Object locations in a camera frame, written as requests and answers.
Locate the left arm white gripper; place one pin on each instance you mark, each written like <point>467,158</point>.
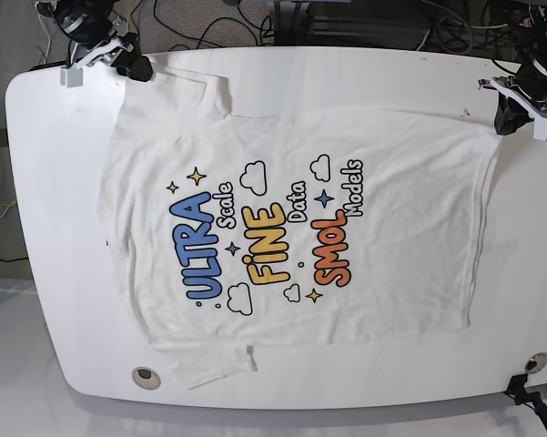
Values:
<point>515,108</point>

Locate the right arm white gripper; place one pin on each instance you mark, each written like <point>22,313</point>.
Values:
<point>129,62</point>

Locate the white printed T-shirt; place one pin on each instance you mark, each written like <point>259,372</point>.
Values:
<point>334,225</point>

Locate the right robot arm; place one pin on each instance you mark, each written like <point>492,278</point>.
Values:
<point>91,30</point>

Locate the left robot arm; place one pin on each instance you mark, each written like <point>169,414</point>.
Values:
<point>527,21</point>

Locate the right silver table grommet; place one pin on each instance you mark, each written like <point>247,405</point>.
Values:
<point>536,363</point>

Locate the silver table grommet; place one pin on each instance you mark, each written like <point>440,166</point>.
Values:
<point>536,363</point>
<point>146,378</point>

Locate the left silver table grommet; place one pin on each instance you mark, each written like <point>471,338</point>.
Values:
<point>146,378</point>

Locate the black aluminium frame base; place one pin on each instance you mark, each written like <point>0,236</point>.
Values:
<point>293,23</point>

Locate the black table clamp with cable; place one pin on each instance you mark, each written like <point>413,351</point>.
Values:
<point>517,392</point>

